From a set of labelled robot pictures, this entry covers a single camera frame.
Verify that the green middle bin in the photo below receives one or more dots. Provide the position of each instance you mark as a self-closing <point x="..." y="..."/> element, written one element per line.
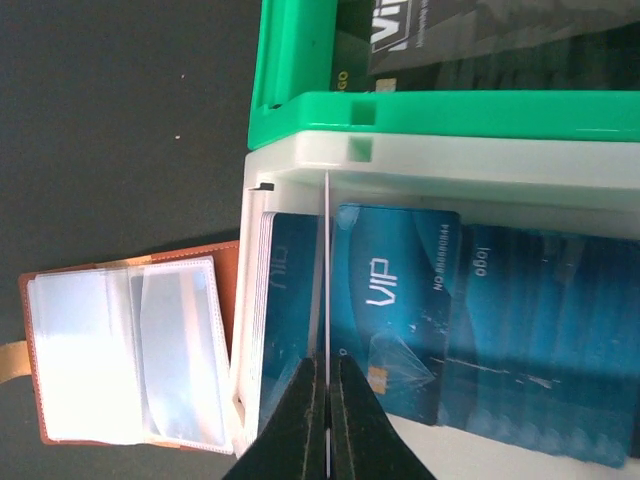
<point x="291" y="94"/>

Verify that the brown leather card holder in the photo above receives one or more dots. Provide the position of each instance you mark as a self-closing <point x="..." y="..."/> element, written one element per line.
<point x="133" y="351"/>

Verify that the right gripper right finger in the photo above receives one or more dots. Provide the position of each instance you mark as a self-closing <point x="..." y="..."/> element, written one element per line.
<point x="363" y="443"/>

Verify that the white bin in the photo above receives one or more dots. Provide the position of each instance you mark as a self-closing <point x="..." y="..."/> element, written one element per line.
<point x="573" y="187"/>

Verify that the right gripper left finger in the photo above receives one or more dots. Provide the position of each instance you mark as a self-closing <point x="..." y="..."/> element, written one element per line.
<point x="293" y="443"/>

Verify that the blue cards stack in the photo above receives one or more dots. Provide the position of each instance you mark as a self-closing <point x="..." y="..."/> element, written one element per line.
<point x="526" y="337"/>

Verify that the black cards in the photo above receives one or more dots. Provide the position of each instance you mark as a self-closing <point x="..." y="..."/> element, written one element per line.
<point x="391" y="46"/>

